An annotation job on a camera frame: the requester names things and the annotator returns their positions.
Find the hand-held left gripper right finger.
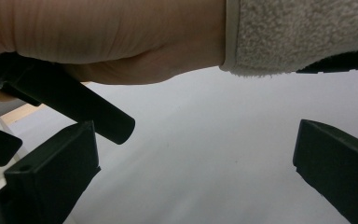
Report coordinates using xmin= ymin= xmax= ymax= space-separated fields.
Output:
xmin=293 ymin=119 xmax=358 ymax=224

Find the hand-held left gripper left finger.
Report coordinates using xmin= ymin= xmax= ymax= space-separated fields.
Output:
xmin=3 ymin=120 xmax=102 ymax=224

